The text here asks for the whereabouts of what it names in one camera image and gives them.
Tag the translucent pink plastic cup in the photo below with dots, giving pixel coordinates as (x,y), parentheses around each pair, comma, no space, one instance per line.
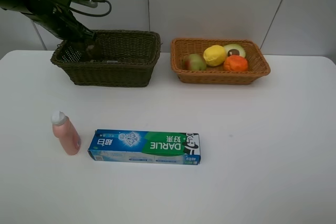
(92,50)

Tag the orange wicker basket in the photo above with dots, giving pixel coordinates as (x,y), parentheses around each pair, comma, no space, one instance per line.
(181,47)

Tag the orange mandarin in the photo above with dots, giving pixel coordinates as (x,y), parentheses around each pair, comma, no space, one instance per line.
(236,63)

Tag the dark brown wicker basket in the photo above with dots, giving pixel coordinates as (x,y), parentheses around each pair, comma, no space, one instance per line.
(137,53)

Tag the blue Darlie toothpaste box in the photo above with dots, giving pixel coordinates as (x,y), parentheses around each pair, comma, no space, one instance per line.
(145,147)

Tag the pink bottle white cap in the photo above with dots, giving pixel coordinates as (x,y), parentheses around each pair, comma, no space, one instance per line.
(64,130)

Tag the yellow lemon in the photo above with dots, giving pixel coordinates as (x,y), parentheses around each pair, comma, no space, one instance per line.
(215,55)

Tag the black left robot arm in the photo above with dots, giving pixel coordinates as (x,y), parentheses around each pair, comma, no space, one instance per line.
(21,7)

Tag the halved avocado with pit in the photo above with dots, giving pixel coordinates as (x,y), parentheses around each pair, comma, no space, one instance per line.
(234,49)

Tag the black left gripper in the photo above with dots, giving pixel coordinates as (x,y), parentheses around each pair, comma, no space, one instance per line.
(60,22)

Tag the green red pear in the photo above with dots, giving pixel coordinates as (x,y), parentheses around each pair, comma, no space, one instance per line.
(194,62)

